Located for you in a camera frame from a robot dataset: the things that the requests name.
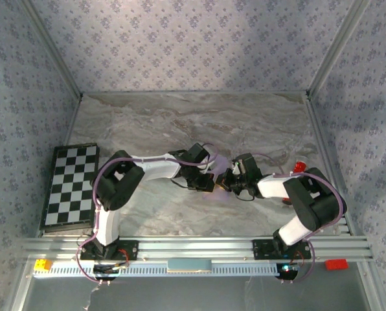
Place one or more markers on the aluminium table back rail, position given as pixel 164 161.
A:
pixel 193 93

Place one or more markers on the yellow toy brick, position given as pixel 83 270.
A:
pixel 42 265

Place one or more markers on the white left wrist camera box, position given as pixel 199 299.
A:
pixel 208 168

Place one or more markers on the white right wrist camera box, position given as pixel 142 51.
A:
pixel 241 166

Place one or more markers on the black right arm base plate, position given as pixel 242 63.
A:
pixel 261 249

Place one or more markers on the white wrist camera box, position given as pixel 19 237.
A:
pixel 241 166
pixel 208 168

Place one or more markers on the aluminium mounting rail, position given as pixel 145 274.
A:
pixel 193 247

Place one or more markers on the red glitter tube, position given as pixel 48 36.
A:
pixel 299 166

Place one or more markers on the lilac paper sheet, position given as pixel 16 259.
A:
pixel 220 163

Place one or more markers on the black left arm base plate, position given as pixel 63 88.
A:
pixel 131 249

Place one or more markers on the black controller board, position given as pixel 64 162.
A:
pixel 287 270
pixel 105 269

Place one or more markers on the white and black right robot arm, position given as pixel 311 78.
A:
pixel 274 188

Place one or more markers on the aluminium frame post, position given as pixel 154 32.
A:
pixel 336 48
pixel 55 52

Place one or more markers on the red toy brick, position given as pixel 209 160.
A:
pixel 336 264

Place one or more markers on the black and white checkerboard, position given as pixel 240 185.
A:
pixel 70 188

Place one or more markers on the aluminium table side rail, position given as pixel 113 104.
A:
pixel 72 123
pixel 321 136

